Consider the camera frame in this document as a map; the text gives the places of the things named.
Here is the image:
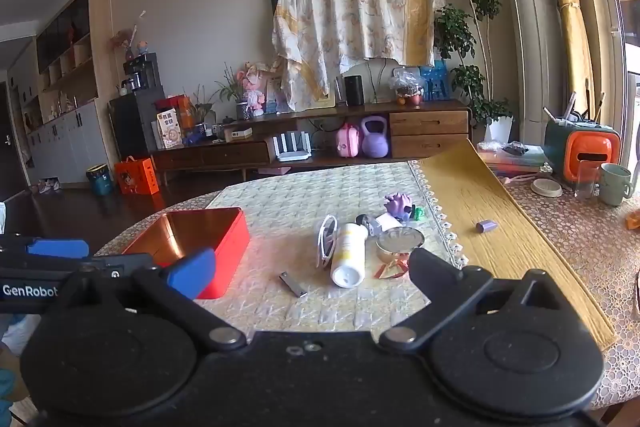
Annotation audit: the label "orange gift box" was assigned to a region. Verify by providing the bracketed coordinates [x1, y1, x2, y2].
[115, 156, 160, 196]

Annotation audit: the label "white plastic bag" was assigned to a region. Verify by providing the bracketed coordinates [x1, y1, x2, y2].
[0, 313, 43, 358]

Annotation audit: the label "teal bucket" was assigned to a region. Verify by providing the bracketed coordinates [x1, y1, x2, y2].
[86, 163, 115, 196]

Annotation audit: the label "black mini fridge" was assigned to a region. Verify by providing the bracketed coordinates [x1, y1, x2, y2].
[109, 87, 166, 160]

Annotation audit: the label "pink toy case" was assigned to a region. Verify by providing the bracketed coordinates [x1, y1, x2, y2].
[336, 123, 362, 158]

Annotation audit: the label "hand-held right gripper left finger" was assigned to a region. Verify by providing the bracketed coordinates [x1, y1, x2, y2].
[60, 248, 247, 350]

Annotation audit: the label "white standing air conditioner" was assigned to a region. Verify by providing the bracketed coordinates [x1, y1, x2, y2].
[489, 0, 566, 148]

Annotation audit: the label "black coffee machine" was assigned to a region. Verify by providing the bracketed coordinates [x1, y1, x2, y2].
[123, 53, 163, 94]

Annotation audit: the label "wooden wall cabinet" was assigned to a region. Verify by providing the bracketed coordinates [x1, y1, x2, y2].
[7, 0, 121, 185]

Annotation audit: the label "stack of books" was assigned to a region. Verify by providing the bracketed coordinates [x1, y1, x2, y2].
[477, 143, 551, 175]

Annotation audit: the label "floral cloth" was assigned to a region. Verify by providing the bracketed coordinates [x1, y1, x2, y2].
[271, 0, 446, 112]

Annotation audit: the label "orange carton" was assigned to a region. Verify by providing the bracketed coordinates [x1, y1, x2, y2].
[167, 94, 195, 128]

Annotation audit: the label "yellow curtain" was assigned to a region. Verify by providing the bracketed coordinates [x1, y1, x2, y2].
[540, 0, 601, 118]

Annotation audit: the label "yellow wood-grain mat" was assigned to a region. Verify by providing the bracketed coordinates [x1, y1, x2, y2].
[409, 139, 617, 350]

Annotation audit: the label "blue printed box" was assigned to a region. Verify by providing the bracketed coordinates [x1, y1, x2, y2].
[419, 62, 448, 101]

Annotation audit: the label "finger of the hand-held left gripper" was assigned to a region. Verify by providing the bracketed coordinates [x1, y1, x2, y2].
[0, 253, 156, 315]
[0, 234, 91, 260]

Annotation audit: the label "white bottle with yellow label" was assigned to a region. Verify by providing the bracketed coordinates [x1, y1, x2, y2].
[330, 222, 370, 289]

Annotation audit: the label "green and orange desk organizer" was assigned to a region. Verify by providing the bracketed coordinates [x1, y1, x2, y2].
[544, 119, 622, 185]

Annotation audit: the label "white round lid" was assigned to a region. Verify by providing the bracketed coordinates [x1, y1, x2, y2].
[530, 177, 565, 198]

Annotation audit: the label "white card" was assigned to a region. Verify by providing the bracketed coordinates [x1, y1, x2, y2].
[374, 213, 403, 233]

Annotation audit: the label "red tin box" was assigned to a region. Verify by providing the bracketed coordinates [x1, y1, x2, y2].
[121, 207, 251, 300]

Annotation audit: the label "red and gold wrapper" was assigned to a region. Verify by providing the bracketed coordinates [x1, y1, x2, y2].
[372, 257, 412, 280]

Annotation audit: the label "potted orchid plant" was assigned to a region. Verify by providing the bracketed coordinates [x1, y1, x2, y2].
[215, 64, 251, 120]

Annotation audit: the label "round metal tin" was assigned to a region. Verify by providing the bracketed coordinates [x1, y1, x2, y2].
[375, 228, 426, 265]

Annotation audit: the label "pale green mug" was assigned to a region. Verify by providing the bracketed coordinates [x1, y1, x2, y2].
[599, 163, 635, 206]

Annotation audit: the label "clear drinking glass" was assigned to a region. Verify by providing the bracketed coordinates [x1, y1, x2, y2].
[574, 159, 601, 200]

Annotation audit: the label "pink doll figure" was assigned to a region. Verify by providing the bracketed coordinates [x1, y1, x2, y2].
[243, 63, 273, 116]

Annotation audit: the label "wooden television cabinet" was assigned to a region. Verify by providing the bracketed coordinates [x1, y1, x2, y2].
[150, 99, 473, 185]

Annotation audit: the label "white router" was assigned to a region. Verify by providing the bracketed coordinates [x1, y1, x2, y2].
[270, 132, 313, 162]

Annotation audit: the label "clear bag of fruit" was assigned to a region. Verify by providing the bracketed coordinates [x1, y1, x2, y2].
[389, 69, 425, 105]

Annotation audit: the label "dark wooden door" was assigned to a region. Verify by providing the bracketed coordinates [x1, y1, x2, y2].
[0, 82, 31, 202]

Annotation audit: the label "white sunglasses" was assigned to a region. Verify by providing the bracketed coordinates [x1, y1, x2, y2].
[316, 214, 341, 270]

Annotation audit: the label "cream quilted table mat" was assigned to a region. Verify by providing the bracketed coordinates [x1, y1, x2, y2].
[195, 161, 468, 343]

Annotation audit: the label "small metal clip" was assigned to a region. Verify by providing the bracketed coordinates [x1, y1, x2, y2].
[279, 272, 308, 298]

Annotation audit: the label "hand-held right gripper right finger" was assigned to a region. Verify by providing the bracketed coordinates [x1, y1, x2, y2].
[380, 248, 568, 353]

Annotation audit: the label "small green potted plant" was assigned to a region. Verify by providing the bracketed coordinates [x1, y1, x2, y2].
[192, 84, 217, 128]

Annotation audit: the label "dried flower vase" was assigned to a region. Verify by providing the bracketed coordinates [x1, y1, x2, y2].
[112, 10, 151, 60]

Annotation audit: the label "purple toy figure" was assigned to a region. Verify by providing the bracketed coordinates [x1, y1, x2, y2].
[384, 193, 413, 220]

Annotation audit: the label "purple kettlebell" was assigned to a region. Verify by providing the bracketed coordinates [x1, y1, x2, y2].
[360, 116, 390, 158]

